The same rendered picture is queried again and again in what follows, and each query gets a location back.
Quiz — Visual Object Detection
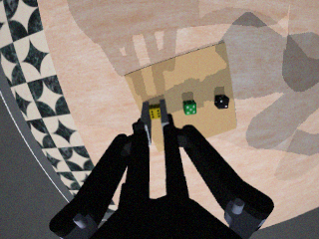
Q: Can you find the black die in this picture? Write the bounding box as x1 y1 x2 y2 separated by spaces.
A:
214 95 229 109

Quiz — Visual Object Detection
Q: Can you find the green die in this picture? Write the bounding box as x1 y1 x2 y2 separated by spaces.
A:
183 100 196 116

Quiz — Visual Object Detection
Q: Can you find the yellow die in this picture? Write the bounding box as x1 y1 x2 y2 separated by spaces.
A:
150 104 160 120

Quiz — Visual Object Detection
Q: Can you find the tan square mat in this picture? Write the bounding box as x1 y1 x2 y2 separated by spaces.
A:
125 42 236 138

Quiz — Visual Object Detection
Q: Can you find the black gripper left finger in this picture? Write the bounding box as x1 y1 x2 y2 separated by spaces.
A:
49 102 152 239

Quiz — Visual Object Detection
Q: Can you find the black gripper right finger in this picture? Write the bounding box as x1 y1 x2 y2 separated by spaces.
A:
159 99 274 239

